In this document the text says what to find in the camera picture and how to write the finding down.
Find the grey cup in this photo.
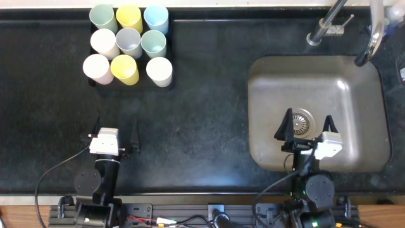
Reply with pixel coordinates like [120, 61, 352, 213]
[115, 27, 143, 60]

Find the green cup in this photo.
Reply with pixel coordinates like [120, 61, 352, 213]
[89, 3, 118, 34]
[140, 29, 168, 60]

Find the pink cup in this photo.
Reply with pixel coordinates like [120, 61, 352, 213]
[82, 53, 115, 86]

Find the black tray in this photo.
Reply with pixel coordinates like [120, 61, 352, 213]
[87, 6, 174, 92]

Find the blue cup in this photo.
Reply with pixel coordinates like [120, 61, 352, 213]
[143, 4, 170, 35]

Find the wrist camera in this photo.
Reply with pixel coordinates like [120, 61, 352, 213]
[311, 130, 344, 160]
[89, 127, 120, 156]

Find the steel tap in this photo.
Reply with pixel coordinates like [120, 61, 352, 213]
[306, 0, 389, 68]

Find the yellow cup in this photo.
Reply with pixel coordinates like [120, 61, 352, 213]
[109, 54, 140, 86]
[115, 3, 144, 34]

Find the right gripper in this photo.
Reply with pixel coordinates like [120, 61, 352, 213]
[273, 107, 339, 155]

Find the mounting rail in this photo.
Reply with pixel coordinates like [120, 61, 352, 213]
[49, 202, 361, 228]

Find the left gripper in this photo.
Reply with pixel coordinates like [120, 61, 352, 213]
[80, 116, 142, 160]

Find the white cup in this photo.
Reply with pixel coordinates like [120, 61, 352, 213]
[146, 56, 174, 88]
[90, 28, 121, 61]

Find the steel sink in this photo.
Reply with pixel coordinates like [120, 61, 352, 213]
[247, 55, 393, 174]

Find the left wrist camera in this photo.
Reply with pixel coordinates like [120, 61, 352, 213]
[89, 127, 120, 156]

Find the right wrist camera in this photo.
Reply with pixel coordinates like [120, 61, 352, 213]
[311, 130, 344, 160]

